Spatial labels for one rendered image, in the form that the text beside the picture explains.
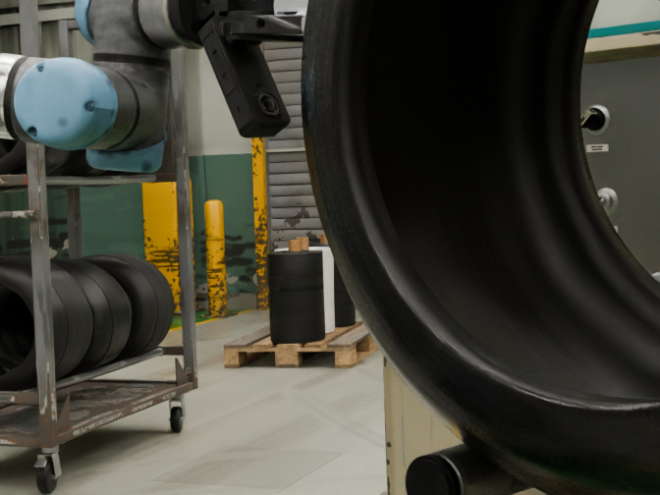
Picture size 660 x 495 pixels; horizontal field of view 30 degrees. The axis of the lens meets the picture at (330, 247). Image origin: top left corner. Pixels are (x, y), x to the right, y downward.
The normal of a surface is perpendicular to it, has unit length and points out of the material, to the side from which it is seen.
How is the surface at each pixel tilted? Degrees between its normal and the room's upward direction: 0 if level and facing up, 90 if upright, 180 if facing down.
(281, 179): 90
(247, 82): 64
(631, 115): 90
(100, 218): 90
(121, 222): 90
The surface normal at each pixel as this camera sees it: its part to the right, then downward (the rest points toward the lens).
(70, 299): 0.83, -0.45
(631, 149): -0.69, 0.06
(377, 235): 0.61, -0.48
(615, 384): -0.03, -0.75
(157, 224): -0.37, 0.06
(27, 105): -0.17, 0.06
